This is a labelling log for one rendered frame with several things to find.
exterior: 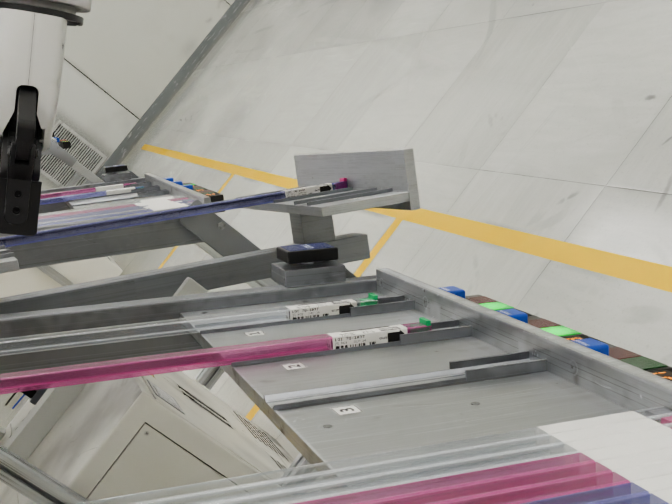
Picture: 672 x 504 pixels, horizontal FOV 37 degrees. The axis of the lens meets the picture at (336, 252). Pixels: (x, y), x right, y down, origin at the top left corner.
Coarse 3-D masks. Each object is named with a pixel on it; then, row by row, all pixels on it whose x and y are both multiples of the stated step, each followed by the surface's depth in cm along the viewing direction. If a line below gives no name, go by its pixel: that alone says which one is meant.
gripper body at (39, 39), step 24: (0, 24) 71; (24, 24) 72; (48, 24) 72; (72, 24) 79; (0, 48) 71; (24, 48) 72; (48, 48) 72; (0, 72) 71; (24, 72) 72; (48, 72) 72; (0, 96) 71; (48, 96) 72; (0, 120) 72; (48, 120) 73; (48, 144) 73
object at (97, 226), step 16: (272, 192) 119; (176, 208) 114; (192, 208) 115; (208, 208) 115; (224, 208) 116; (80, 224) 110; (96, 224) 111; (112, 224) 111; (128, 224) 112; (0, 240) 107; (16, 240) 108; (32, 240) 108
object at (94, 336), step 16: (368, 304) 88; (176, 320) 83; (192, 320) 83; (208, 320) 83; (224, 320) 83; (240, 320) 84; (256, 320) 84; (272, 320) 85; (32, 336) 79; (48, 336) 79; (64, 336) 79; (80, 336) 80; (96, 336) 80; (112, 336) 81; (128, 336) 81; (144, 336) 81; (160, 336) 82; (0, 352) 78; (16, 352) 78
